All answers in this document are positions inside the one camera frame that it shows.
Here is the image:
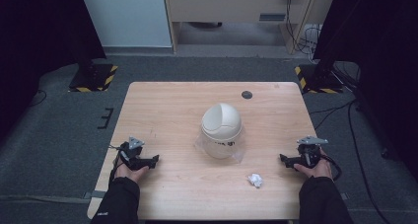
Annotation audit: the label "black yellow striped stand base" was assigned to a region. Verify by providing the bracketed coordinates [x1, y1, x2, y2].
[294, 63, 345, 95]
[67, 63, 119, 94]

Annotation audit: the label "black floor cable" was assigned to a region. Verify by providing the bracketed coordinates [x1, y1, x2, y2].
[309, 99, 392, 224]

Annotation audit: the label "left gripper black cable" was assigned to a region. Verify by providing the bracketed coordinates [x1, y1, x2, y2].
[107, 144, 126, 183]

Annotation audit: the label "grey floor tape strip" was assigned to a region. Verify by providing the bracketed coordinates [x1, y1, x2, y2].
[82, 189, 107, 200]

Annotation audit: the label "crumpled white paper ball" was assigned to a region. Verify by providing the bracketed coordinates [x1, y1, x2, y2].
[247, 173, 264, 189]

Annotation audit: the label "white dome-lid trash can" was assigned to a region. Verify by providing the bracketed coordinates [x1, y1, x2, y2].
[200, 102, 244, 160]

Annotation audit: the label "white panel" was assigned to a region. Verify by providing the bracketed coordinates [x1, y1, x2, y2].
[78, 0, 174, 48]

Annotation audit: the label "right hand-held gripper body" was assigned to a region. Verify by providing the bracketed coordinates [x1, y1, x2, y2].
[296, 135, 329, 169]

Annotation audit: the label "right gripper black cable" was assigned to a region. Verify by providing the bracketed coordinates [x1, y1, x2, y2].
[320, 154, 343, 183]

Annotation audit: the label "black hanging cables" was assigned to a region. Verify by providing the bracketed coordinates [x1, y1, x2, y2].
[284, 0, 323, 56]

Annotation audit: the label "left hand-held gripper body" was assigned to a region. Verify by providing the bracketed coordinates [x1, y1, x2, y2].
[115, 136, 146, 171]

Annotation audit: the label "person's right hand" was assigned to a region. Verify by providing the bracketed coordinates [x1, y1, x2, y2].
[293, 148, 333, 181]

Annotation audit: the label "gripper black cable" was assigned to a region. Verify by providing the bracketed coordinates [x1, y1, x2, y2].
[107, 144, 126, 183]
[320, 154, 343, 183]

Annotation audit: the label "clear plastic bin liner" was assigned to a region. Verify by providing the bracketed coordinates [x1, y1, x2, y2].
[193, 124, 246, 164]

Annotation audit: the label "black curtain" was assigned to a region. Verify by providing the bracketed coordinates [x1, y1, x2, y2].
[0, 0, 107, 144]
[313, 0, 418, 183]

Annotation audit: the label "light wooden desk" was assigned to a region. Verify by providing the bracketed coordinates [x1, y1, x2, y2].
[163, 0, 339, 56]

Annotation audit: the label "person's left hand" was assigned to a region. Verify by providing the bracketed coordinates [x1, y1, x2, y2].
[113, 162, 150, 185]

